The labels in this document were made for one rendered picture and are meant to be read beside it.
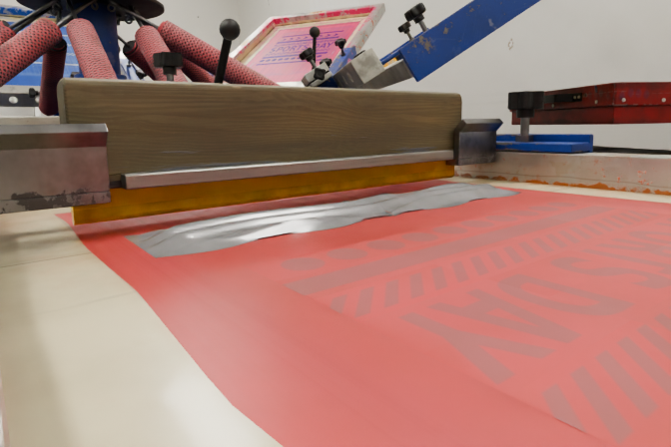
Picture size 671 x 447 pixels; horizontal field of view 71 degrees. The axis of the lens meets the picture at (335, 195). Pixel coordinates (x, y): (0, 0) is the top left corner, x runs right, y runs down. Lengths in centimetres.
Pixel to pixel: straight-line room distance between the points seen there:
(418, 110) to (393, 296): 34
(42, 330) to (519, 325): 17
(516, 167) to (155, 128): 41
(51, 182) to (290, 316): 21
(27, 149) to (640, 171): 51
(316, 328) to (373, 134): 33
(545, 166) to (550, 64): 201
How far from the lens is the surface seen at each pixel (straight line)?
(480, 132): 59
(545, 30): 262
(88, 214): 37
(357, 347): 16
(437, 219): 36
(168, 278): 24
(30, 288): 26
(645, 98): 125
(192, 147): 38
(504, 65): 271
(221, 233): 31
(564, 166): 57
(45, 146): 34
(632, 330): 19
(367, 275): 23
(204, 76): 138
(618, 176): 55
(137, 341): 18
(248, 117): 40
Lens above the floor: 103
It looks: 8 degrees down
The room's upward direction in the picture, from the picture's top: 1 degrees counter-clockwise
